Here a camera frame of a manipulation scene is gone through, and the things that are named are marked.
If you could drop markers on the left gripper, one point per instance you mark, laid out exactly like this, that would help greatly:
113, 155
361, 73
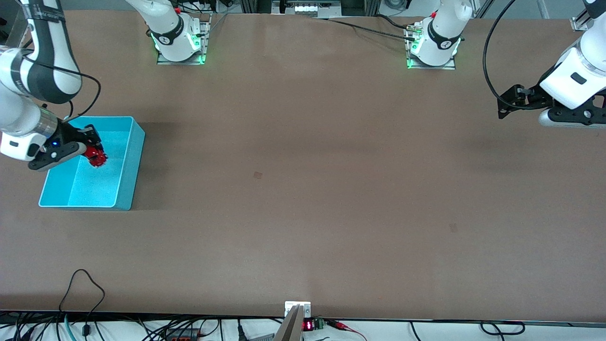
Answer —
536, 93

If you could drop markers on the red and black clip lead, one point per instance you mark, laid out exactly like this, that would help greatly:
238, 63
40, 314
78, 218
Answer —
341, 326

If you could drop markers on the grey equipment with light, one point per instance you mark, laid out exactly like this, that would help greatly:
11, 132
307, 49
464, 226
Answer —
307, 8

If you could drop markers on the black orange power strip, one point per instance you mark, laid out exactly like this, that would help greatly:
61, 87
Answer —
182, 334

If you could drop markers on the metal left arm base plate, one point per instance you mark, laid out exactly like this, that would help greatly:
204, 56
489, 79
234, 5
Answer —
449, 67

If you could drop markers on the aluminium corner bracket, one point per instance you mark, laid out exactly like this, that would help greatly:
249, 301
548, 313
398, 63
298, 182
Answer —
580, 23

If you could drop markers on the blue plastic box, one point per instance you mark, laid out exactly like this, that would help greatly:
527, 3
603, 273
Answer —
92, 184

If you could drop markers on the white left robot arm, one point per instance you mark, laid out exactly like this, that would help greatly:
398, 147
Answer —
440, 33

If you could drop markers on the red beetle toy car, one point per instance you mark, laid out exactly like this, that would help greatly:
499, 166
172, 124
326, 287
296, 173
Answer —
97, 158

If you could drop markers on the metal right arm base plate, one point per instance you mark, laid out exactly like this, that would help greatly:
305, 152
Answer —
182, 62

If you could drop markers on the small red LED display module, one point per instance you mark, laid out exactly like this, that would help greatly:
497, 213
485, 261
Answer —
308, 326

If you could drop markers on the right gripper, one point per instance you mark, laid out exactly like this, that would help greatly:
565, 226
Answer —
71, 134

